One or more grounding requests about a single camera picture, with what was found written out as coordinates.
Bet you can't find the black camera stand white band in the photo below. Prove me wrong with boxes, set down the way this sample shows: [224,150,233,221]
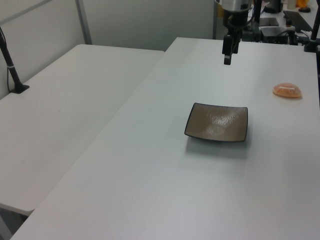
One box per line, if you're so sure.
[303,20,320,53]

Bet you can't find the grey partition post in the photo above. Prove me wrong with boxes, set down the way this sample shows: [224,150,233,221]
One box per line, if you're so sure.
[75,0,93,46]

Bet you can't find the black camera stand with cable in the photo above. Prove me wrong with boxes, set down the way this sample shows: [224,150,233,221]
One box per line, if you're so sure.
[0,25,30,95]

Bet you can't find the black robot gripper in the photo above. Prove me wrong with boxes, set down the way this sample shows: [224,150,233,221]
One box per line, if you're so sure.
[222,8,252,66]

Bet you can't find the black computer keyboard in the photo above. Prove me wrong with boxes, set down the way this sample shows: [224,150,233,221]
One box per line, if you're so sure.
[282,10,314,32]

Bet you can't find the grey flat tablet device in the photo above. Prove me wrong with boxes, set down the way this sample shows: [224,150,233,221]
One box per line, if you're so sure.
[258,17,280,27]

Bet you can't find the black electronics box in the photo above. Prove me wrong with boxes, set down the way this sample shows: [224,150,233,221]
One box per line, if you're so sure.
[259,25,289,44]

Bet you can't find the black monitor base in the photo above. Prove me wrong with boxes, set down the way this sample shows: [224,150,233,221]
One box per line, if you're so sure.
[264,0,283,14]

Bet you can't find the white side table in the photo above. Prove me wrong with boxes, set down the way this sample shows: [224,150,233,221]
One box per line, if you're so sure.
[0,43,166,217]

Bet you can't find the black vertical pole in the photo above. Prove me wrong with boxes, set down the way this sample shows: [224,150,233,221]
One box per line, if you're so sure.
[254,0,263,24]

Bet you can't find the orange shrimp-like food item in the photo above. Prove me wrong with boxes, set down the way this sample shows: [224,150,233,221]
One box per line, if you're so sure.
[272,82,303,100]

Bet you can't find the square brown ceramic plate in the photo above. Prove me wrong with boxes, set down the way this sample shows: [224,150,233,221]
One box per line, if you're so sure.
[184,102,249,143]

